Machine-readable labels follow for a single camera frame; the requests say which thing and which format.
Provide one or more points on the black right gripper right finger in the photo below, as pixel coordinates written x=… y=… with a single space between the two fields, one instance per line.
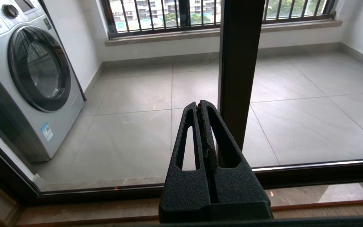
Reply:
x=238 y=186

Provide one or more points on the dark framed sliding glass door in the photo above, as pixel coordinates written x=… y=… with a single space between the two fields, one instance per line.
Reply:
x=241 y=63

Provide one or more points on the white front-load washing machine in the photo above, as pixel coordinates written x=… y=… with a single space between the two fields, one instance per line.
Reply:
x=43 y=69

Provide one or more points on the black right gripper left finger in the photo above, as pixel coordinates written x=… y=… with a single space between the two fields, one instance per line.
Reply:
x=184 y=189

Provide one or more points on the dark brown window frame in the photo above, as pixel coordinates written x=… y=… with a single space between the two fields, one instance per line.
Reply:
x=184 y=12

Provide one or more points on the dark framed fixed glass panel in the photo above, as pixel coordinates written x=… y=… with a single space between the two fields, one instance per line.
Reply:
x=326 y=176

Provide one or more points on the long black balcony railing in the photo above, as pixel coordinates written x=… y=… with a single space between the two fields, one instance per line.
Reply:
x=156 y=31

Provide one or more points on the grey stone window sill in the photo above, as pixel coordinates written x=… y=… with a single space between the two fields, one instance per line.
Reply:
x=169 y=37

